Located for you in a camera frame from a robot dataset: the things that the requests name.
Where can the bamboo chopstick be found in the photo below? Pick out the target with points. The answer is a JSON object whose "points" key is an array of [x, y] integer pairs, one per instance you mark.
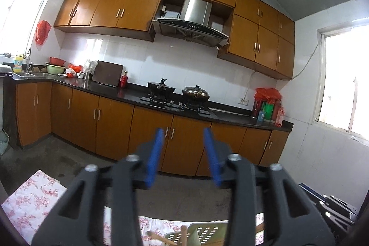
{"points": [[183, 236], [158, 238], [259, 227]]}

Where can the red basin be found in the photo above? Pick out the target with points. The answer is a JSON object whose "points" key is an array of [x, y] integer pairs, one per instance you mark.
{"points": [[57, 61]]}

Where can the steel pot with lid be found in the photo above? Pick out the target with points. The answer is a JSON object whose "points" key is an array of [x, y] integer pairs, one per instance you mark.
{"points": [[196, 93]]}

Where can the white utensil container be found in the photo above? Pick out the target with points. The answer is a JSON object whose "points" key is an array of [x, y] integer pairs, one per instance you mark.
{"points": [[90, 71]]}

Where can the brown wall cabinets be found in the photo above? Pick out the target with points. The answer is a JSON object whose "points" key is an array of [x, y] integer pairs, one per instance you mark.
{"points": [[129, 9]]}

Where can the white appliance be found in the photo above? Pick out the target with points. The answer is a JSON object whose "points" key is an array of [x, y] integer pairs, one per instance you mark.
{"points": [[5, 71]]}

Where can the brown sink base cabinet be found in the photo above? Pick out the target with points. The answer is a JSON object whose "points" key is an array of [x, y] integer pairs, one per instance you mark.
{"points": [[31, 110]]}

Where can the long brown base cabinets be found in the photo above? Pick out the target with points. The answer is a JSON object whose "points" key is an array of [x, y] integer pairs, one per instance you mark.
{"points": [[115, 125]]}

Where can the red bag over bottles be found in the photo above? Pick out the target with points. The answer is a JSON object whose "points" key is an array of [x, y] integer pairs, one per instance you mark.
{"points": [[268, 93]]}

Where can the dark red bottle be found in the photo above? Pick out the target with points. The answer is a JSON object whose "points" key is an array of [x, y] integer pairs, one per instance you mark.
{"points": [[256, 106]]}

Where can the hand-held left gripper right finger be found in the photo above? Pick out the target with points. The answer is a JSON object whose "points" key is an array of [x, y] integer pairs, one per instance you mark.
{"points": [[212, 159]]}

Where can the red bottle with gold cap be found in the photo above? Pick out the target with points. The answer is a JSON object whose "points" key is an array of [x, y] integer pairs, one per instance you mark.
{"points": [[124, 80]]}

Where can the black wok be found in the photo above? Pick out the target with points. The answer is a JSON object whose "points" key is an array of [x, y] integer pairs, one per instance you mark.
{"points": [[161, 89]]}

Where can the black gas stove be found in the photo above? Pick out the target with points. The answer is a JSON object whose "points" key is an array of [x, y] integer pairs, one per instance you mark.
{"points": [[161, 103]]}

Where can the green perforated chopstick holder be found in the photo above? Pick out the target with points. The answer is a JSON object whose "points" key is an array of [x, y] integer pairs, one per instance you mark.
{"points": [[207, 234]]}

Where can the green basin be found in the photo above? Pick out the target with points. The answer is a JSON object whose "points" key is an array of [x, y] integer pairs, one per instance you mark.
{"points": [[55, 69]]}

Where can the green bottle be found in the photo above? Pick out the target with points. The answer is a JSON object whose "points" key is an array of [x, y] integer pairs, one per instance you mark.
{"points": [[270, 112]]}

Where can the clear red bottle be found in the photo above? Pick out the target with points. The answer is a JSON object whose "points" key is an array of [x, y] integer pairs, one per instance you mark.
{"points": [[280, 117]]}

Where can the steel range hood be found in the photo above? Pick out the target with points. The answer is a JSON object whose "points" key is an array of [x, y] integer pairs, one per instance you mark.
{"points": [[194, 15]]}

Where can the window with white frame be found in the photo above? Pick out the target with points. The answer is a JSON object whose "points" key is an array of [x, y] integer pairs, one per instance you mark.
{"points": [[346, 84]]}

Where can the steel faucet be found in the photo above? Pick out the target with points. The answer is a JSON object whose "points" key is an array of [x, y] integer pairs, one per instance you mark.
{"points": [[29, 64]]}

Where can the steel sink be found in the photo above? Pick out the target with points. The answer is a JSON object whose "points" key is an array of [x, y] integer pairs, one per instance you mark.
{"points": [[34, 74]]}

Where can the red hanging plastic bag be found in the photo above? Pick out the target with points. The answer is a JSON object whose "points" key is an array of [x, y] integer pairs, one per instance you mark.
{"points": [[42, 32]]}

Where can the pale green bin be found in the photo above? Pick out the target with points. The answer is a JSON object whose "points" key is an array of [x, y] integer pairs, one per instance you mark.
{"points": [[3, 142]]}

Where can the red floral tablecloth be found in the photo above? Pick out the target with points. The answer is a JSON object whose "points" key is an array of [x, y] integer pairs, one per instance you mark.
{"points": [[28, 200]]}

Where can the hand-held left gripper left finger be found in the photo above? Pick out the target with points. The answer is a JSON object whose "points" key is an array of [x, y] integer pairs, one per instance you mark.
{"points": [[154, 159]]}

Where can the dark brown cutting board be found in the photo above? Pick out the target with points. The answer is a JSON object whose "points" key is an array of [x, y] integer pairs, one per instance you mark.
{"points": [[107, 73]]}

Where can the small blue bottle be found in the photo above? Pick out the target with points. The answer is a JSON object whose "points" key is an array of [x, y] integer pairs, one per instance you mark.
{"points": [[261, 116]]}

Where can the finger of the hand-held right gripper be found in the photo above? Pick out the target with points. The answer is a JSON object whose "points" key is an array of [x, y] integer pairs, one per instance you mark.
{"points": [[312, 192], [341, 210]]}

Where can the large sliding window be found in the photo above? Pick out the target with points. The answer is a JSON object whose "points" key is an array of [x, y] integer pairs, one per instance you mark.
{"points": [[26, 4]]}

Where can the white wall socket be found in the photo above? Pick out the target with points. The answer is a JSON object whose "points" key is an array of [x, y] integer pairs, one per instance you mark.
{"points": [[243, 102]]}

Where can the red and white plastic bag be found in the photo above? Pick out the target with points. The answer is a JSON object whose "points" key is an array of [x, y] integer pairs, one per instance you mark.
{"points": [[73, 70]]}

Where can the black countertop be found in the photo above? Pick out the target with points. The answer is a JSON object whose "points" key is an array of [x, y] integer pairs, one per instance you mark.
{"points": [[230, 116]]}

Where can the yellow detergent bottle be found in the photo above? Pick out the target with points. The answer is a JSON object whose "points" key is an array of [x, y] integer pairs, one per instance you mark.
{"points": [[17, 64]]}

